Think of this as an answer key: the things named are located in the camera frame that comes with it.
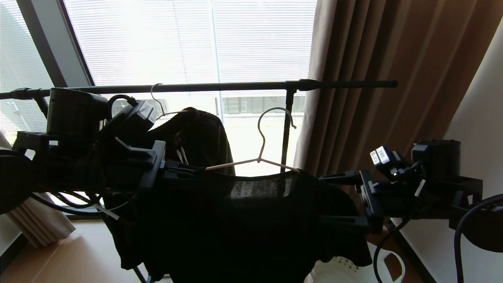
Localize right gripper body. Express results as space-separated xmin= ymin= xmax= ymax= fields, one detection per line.
xmin=357 ymin=169 xmax=418 ymax=235

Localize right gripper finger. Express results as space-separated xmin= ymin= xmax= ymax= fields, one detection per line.
xmin=319 ymin=170 xmax=362 ymax=185
xmin=318 ymin=214 xmax=373 ymax=233

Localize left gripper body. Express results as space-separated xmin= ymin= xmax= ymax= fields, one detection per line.
xmin=104 ymin=140 xmax=168 ymax=194

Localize pink clothes hanger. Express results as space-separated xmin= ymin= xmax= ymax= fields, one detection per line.
xmin=204 ymin=107 xmax=302 ymax=174
xmin=150 ymin=83 xmax=190 ymax=119

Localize black shorts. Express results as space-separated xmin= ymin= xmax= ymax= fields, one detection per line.
xmin=103 ymin=107 xmax=236 ymax=272

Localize black mesh garment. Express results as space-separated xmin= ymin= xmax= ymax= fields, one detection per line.
xmin=137 ymin=168 xmax=374 ymax=283

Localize white laundry basket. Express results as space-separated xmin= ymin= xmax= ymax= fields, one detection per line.
xmin=310 ymin=242 xmax=406 ymax=283

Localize black clothes rack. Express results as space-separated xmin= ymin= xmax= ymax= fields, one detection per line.
xmin=0 ymin=80 xmax=398 ymax=283

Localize brown curtain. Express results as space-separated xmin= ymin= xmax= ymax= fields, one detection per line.
xmin=0 ymin=132 xmax=76 ymax=249
xmin=293 ymin=0 xmax=503 ymax=181

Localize window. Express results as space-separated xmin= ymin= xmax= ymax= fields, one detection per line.
xmin=0 ymin=0 xmax=319 ymax=177

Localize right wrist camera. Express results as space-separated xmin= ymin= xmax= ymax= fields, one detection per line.
xmin=369 ymin=145 xmax=414 ymax=182

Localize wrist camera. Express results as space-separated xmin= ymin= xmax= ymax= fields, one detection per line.
xmin=369 ymin=145 xmax=414 ymax=182
xmin=103 ymin=94 xmax=159 ymax=143

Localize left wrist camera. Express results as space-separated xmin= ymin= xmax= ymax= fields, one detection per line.
xmin=103 ymin=94 xmax=159 ymax=143

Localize black cable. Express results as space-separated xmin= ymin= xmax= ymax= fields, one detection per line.
xmin=372 ymin=194 xmax=503 ymax=283
xmin=31 ymin=191 xmax=131 ymax=221

